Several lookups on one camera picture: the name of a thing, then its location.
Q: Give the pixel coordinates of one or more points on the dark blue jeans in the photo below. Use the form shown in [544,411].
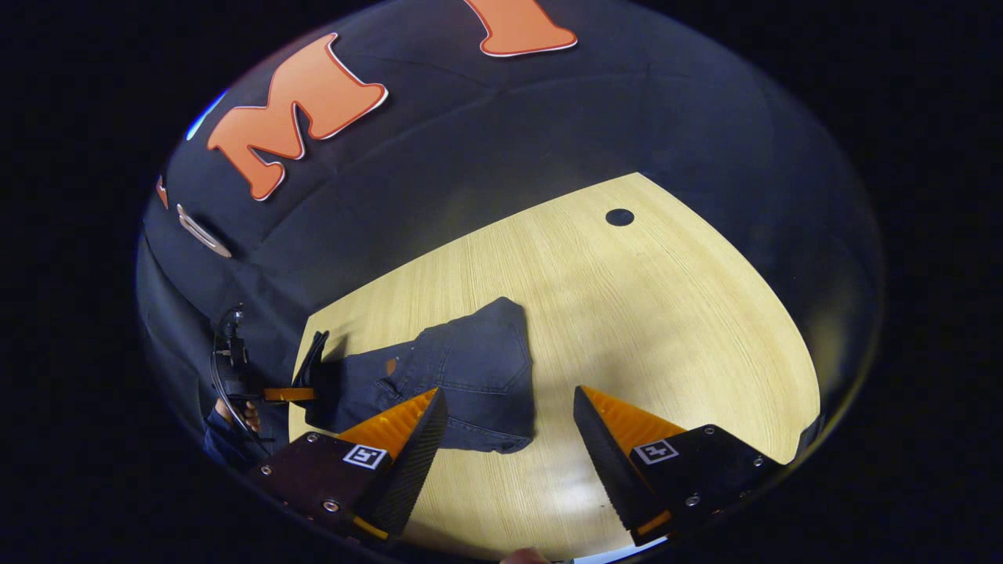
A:
[470,368]

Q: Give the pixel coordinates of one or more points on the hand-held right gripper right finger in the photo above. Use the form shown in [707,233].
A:
[607,470]

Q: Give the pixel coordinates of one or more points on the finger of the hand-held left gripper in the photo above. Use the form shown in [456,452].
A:
[312,360]
[290,394]

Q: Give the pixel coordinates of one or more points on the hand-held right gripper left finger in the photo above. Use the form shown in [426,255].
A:
[415,462]

